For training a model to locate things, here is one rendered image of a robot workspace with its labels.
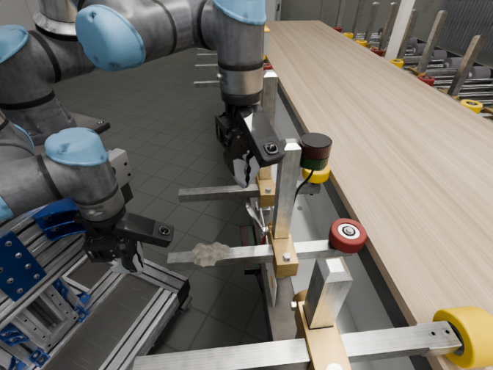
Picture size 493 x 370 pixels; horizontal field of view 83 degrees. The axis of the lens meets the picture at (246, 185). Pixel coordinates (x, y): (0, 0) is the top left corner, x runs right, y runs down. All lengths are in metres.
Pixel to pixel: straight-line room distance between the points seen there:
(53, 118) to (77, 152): 0.36
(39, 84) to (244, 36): 0.52
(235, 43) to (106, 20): 0.17
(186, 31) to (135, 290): 1.19
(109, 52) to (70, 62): 0.43
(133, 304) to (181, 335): 0.29
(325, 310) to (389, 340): 0.12
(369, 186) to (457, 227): 0.22
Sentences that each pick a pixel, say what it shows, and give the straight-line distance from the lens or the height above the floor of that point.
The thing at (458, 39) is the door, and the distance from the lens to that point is 7.20.
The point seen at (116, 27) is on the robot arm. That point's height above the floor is 1.32.
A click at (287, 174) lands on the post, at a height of 1.06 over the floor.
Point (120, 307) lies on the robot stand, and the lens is 1.43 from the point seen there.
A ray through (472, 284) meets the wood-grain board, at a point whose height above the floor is 0.90.
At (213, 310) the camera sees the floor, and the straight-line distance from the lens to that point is 1.55.
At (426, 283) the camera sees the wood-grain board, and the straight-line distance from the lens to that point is 0.67.
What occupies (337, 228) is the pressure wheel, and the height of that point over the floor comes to 0.91.
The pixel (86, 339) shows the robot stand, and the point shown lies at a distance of 1.42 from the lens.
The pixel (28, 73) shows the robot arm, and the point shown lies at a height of 1.19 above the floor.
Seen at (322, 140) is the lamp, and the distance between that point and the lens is 0.54.
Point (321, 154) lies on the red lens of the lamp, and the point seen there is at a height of 1.11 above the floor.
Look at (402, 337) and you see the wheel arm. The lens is 0.51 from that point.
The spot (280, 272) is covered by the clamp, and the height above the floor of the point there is 0.84.
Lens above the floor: 1.39
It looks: 40 degrees down
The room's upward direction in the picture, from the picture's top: straight up
